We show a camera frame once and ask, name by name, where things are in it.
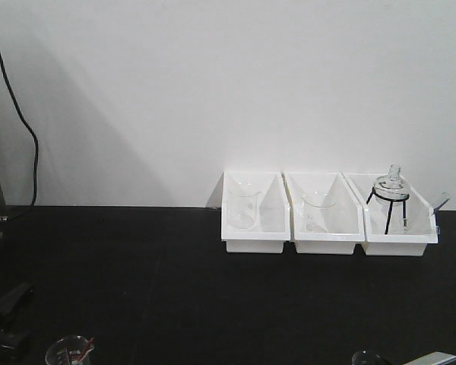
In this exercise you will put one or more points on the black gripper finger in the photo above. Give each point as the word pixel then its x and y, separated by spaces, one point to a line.
pixel 13 301
pixel 11 341

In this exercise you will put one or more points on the red plastic spoon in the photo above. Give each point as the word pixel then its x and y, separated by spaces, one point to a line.
pixel 87 349

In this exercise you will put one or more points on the graduated glass beaker front left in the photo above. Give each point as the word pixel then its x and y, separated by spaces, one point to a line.
pixel 66 351

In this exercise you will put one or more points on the clear glass beaker in bin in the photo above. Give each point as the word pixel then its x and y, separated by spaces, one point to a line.
pixel 242 205

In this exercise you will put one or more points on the left white plastic bin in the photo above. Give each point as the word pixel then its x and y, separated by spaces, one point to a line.
pixel 272 226

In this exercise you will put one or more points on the white plastic bin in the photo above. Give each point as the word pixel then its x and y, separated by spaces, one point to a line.
pixel 272 226
pixel 421 229
pixel 345 223

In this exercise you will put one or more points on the clear glass funnel in bin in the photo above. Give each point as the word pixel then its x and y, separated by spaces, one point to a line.
pixel 315 208

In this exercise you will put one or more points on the middle white plastic bin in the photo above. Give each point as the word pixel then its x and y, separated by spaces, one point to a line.
pixel 345 223

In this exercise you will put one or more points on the glass beaker front right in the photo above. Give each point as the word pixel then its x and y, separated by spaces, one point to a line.
pixel 368 358

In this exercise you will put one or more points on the right white plastic bin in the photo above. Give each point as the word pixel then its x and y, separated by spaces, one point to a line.
pixel 421 229

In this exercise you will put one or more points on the round glass flask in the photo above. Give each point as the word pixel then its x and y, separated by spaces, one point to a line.
pixel 391 187

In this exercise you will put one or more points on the black wire tripod stand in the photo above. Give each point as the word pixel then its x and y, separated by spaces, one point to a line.
pixel 387 216

